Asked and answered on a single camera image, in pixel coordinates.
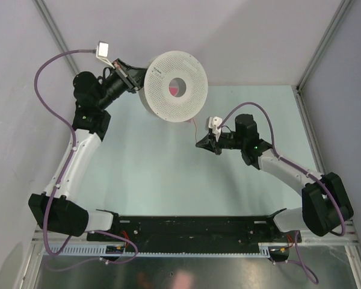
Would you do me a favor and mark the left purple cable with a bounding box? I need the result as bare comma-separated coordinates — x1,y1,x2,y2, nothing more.
34,48,139,272

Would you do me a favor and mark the left aluminium corner post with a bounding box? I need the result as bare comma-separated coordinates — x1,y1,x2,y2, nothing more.
32,0,79,75

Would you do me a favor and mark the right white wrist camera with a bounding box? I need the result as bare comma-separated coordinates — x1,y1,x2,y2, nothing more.
207,116,223,141

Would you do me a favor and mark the aluminium corner post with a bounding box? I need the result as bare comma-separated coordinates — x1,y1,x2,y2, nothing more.
32,0,79,75
297,0,356,88

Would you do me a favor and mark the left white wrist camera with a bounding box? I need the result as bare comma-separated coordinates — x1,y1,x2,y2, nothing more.
96,41,114,67

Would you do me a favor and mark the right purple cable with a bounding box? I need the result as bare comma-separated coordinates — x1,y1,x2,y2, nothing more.
218,101,347,284

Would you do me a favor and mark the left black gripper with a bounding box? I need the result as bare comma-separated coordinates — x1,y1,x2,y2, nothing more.
96,58,156,110

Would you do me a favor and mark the right aluminium corner post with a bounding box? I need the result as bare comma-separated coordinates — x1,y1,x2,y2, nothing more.
297,0,356,88

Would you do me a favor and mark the purple cable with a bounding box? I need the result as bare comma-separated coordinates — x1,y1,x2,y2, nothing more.
218,101,347,284
34,48,139,272

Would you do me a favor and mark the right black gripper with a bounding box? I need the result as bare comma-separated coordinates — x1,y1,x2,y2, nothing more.
196,132,245,155

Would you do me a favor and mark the white plastic spool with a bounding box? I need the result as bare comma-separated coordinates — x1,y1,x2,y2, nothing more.
139,51,208,123

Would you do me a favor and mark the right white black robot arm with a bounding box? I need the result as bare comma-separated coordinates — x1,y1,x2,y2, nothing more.
196,114,354,241

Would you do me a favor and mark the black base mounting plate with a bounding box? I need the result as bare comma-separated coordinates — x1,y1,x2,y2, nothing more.
107,215,295,242

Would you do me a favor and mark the pink plastic box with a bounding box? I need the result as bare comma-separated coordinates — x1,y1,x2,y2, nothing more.
168,85,185,99

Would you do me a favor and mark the aluminium frame rail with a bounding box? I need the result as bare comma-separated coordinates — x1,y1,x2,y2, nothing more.
298,220,359,246

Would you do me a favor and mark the grey slotted cable duct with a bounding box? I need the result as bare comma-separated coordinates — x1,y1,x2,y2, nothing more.
59,244,270,258

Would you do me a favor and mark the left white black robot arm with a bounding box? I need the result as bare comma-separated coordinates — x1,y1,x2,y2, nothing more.
28,59,147,241

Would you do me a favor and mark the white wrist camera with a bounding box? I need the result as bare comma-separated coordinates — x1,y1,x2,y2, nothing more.
96,41,114,67
207,116,223,141

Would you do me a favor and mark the orange wire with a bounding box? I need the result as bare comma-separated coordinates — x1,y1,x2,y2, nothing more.
191,118,200,144

